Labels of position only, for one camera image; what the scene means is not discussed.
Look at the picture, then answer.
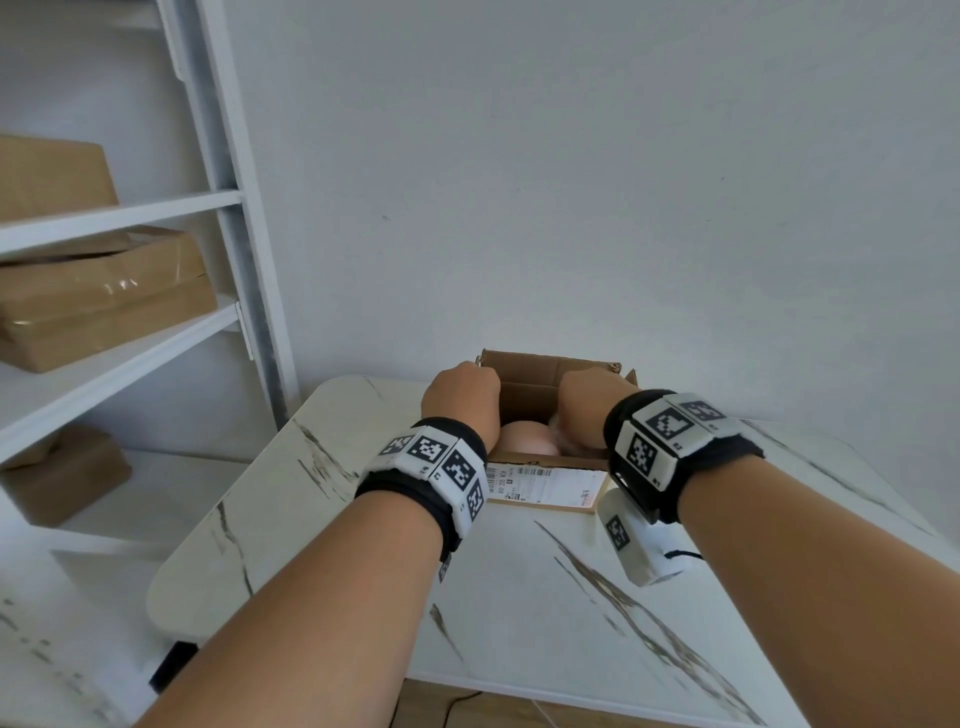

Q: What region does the left wristband with marker tiles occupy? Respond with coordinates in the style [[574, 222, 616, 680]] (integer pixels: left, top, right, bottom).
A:
[[354, 417, 489, 583]]

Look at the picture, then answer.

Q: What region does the white wrist camera with marker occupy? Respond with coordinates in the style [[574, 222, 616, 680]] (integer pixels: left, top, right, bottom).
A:
[[597, 487, 703, 589]]

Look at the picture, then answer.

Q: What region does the person's right hand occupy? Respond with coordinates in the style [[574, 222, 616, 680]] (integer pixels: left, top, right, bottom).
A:
[[558, 367, 639, 451]]

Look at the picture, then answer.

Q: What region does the pink round object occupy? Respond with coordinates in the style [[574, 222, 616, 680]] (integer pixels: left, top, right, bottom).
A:
[[495, 420, 564, 459]]

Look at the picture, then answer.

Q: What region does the black table leg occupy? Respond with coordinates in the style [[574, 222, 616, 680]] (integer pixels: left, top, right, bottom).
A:
[[149, 640, 199, 696]]

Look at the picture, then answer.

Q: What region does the white metal shelving unit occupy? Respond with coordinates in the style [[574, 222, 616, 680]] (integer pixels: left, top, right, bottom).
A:
[[0, 0, 303, 560]]

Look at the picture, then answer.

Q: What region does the taped flat cardboard box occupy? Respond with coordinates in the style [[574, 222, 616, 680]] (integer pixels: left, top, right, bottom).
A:
[[0, 226, 219, 375]]

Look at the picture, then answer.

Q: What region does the person's right forearm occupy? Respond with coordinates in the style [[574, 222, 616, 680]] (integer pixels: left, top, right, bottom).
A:
[[675, 456, 960, 728]]

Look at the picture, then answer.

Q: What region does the person's left forearm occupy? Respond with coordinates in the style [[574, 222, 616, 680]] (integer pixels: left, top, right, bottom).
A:
[[133, 487, 445, 728]]

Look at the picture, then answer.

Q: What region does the open cardboard box with label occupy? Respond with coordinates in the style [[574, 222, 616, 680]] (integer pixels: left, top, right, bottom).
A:
[[478, 348, 640, 516]]

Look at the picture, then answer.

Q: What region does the person's left hand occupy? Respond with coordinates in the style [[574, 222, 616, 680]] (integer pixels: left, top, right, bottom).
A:
[[420, 361, 502, 455]]

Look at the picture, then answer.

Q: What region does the right wristband with marker tiles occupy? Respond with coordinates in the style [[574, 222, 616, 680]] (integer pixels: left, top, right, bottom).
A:
[[603, 389, 766, 526]]

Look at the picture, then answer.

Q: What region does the wristband with marker tiles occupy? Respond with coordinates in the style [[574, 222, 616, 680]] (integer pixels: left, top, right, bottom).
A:
[[354, 417, 489, 583], [603, 389, 766, 526]]

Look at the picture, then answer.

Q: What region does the small brown cardboard box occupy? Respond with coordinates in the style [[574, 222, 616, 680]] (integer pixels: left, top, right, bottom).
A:
[[0, 425, 135, 529]]

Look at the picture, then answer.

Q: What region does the plain brown cardboard box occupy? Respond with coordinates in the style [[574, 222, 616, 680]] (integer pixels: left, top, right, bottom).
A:
[[0, 135, 121, 225]]

